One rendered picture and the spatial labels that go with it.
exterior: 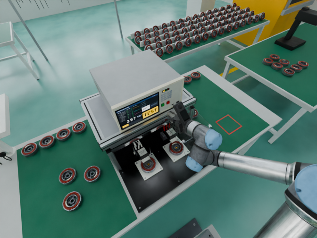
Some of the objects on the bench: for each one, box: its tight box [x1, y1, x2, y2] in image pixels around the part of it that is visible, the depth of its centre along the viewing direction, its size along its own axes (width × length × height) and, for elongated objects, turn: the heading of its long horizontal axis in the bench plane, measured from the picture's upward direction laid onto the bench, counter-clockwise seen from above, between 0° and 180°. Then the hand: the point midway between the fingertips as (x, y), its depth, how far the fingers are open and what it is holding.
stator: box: [84, 166, 101, 183], centre depth 112 cm, size 11×11×4 cm
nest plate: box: [135, 153, 163, 181], centre depth 114 cm, size 15×15×1 cm
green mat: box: [17, 119, 137, 238], centre depth 112 cm, size 94×61×1 cm, turn 33°
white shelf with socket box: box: [0, 94, 17, 165], centre depth 105 cm, size 35×37×46 cm
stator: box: [62, 191, 83, 212], centre depth 102 cm, size 11×11×4 cm
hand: (169, 111), depth 91 cm, fingers closed
